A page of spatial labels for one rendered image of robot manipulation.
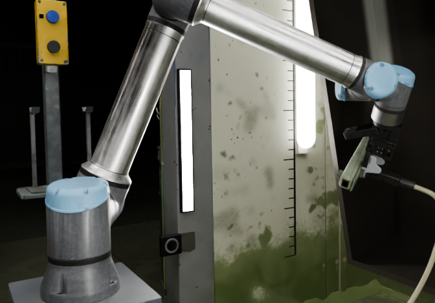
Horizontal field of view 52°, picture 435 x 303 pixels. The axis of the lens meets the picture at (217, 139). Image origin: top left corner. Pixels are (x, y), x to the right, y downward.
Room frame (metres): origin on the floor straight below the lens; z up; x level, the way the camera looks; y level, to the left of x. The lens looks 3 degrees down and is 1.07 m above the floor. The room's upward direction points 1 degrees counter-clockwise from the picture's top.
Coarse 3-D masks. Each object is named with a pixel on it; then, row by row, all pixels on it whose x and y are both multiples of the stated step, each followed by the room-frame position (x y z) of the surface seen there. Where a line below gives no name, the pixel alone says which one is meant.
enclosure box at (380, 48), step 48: (336, 0) 1.72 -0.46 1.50; (384, 0) 1.78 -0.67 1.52; (432, 0) 1.62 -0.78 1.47; (384, 48) 1.83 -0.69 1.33; (432, 48) 1.65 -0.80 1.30; (432, 96) 1.69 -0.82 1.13; (336, 144) 1.73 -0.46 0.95; (432, 144) 1.73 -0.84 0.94; (384, 192) 1.88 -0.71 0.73; (384, 240) 1.88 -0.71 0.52; (432, 240) 1.82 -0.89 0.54; (432, 288) 1.45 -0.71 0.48
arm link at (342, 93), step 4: (336, 84) 1.32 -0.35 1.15; (336, 88) 1.31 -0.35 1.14; (340, 88) 1.26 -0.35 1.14; (344, 88) 1.25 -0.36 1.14; (336, 92) 1.31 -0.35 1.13; (340, 92) 1.26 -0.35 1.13; (344, 92) 1.26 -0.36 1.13; (348, 92) 1.25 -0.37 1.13; (336, 96) 1.31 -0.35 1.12; (340, 96) 1.27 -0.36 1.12; (344, 96) 1.27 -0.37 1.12; (348, 96) 1.27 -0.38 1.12; (352, 96) 1.25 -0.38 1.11; (344, 100) 1.29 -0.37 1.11; (348, 100) 1.30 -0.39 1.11; (352, 100) 1.30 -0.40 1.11; (356, 100) 1.29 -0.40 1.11; (360, 100) 1.29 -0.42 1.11; (364, 100) 1.29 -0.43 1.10; (368, 100) 1.29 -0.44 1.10; (372, 100) 1.29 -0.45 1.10; (376, 100) 1.29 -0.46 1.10
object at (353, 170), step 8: (368, 136) 1.61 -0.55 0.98; (360, 144) 1.55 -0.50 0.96; (360, 152) 1.50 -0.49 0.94; (352, 160) 1.46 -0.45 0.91; (360, 160) 1.46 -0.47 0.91; (352, 168) 1.42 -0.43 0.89; (360, 168) 1.42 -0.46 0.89; (344, 176) 1.38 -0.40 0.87; (352, 176) 1.38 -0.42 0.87; (360, 176) 1.46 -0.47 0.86; (368, 176) 1.45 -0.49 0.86; (376, 176) 1.43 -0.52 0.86; (384, 176) 1.42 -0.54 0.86; (392, 176) 1.41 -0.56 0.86; (400, 176) 1.42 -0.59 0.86; (352, 184) 1.37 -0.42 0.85; (392, 184) 1.42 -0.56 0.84; (400, 184) 1.40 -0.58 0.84; (408, 184) 1.39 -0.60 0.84
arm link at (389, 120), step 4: (376, 108) 1.33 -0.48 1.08; (372, 112) 1.36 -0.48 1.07; (376, 112) 1.33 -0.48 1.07; (380, 112) 1.32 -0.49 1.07; (384, 112) 1.31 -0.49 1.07; (404, 112) 1.32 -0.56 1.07; (372, 116) 1.35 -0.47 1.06; (376, 116) 1.33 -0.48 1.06; (380, 116) 1.32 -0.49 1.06; (384, 116) 1.31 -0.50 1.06; (388, 116) 1.31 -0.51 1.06; (392, 116) 1.30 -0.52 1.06; (396, 116) 1.30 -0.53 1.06; (400, 116) 1.31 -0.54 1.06; (376, 120) 1.34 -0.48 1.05; (380, 120) 1.33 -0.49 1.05; (384, 120) 1.32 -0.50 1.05; (388, 120) 1.31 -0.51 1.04; (392, 120) 1.31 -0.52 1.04; (396, 120) 1.31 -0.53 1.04; (400, 120) 1.32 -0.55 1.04; (384, 124) 1.32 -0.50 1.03; (388, 124) 1.32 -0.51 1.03; (392, 124) 1.32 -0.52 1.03; (396, 124) 1.32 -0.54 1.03
